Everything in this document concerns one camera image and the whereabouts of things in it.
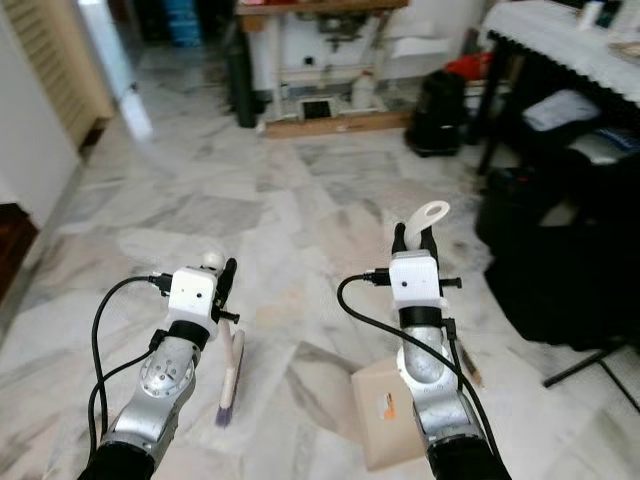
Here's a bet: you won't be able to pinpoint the white hand broom purple bristles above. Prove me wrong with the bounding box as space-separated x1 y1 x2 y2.
202 250 248 430

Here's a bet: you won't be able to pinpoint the black backpack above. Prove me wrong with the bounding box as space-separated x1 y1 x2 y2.
405 69 470 158

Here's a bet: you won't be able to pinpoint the wooden workbench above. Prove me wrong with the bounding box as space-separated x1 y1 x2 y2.
235 0 413 140

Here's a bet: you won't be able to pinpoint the large black chair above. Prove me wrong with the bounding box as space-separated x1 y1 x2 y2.
475 90 640 413

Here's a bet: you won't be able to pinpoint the white plastic bottle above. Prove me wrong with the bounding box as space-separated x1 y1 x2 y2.
350 71 378 110

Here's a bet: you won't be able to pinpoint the small black box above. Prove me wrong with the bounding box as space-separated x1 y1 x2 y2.
300 98 334 122

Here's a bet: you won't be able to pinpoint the dark wooden staircase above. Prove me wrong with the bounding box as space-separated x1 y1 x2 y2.
0 203 39 301

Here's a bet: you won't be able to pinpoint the red bag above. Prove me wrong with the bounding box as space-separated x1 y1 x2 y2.
445 52 493 82

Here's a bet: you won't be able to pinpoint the grey cloth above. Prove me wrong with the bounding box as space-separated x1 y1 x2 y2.
522 89 602 134

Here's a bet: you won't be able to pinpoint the tall black umbrella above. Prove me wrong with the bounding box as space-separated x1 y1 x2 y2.
224 24 258 130

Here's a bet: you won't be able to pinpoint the table with white cloth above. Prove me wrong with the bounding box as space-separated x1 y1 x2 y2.
475 0 640 176

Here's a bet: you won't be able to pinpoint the blue crate stack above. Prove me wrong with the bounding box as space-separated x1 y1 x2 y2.
160 0 207 48

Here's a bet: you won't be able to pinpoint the beige louvred door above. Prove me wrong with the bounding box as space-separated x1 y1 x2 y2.
5 0 117 151

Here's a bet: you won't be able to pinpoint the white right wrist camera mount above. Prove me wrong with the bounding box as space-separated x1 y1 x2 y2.
390 250 447 312

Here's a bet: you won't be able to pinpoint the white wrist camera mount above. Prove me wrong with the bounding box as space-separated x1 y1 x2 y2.
390 250 447 312
168 267 220 327

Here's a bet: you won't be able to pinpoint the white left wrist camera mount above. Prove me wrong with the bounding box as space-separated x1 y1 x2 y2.
168 267 220 327

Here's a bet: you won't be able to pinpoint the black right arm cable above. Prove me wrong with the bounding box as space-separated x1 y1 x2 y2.
337 267 503 456

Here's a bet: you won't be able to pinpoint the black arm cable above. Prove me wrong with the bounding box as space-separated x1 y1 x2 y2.
337 267 503 456
87 274 176 471

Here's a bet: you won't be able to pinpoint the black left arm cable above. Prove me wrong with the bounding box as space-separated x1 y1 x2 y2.
87 274 176 471

